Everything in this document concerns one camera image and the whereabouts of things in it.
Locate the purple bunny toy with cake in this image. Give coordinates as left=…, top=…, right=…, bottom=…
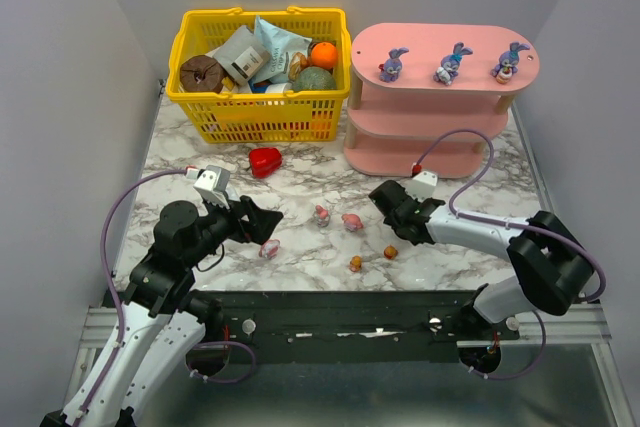
left=490, top=41, right=531, bottom=84

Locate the light blue cassava chips bag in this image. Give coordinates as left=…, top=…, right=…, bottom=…
left=252, top=16, right=312, bottom=84

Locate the orange bear toy left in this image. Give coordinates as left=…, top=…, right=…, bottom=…
left=349, top=256, right=362, bottom=273

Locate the yellow plastic shopping basket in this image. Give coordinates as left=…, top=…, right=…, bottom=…
left=165, top=6, right=351, bottom=144

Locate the green toy melon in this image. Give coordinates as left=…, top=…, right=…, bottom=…
left=292, top=66, right=337, bottom=92

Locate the grey paper pouch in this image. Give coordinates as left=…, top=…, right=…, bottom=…
left=213, top=25, right=270, bottom=86

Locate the pink white toy figure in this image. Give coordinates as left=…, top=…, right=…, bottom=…
left=259, top=239, right=281, bottom=260

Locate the orange bear toy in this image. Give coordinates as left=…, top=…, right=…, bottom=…
left=349, top=256, right=362, bottom=273
left=383, top=245, right=398, bottom=260

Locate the orange bear toy upper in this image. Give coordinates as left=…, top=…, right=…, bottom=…
left=383, top=245, right=398, bottom=260

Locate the pink bunny toy standing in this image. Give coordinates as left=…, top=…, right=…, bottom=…
left=314, top=205, right=331, bottom=227

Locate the pink toy figure lying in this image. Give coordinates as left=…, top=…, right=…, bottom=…
left=341, top=213, right=363, bottom=232

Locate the orange toy fruit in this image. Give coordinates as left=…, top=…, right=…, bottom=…
left=310, top=42, right=339, bottom=70

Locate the purple bunny toy blue bow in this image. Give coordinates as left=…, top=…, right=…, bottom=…
left=433, top=42, right=473, bottom=86

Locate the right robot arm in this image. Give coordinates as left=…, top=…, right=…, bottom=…
left=369, top=177, right=599, bottom=334

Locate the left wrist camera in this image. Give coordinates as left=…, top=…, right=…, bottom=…
left=185, top=165, right=239, bottom=210

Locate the pink three-tier shelf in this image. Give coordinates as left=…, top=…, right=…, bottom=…
left=344, top=23, right=540, bottom=179

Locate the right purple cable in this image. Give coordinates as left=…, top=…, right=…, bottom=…
left=410, top=128, right=607, bottom=381

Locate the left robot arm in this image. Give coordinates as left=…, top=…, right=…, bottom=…
left=42, top=196, right=283, bottom=426

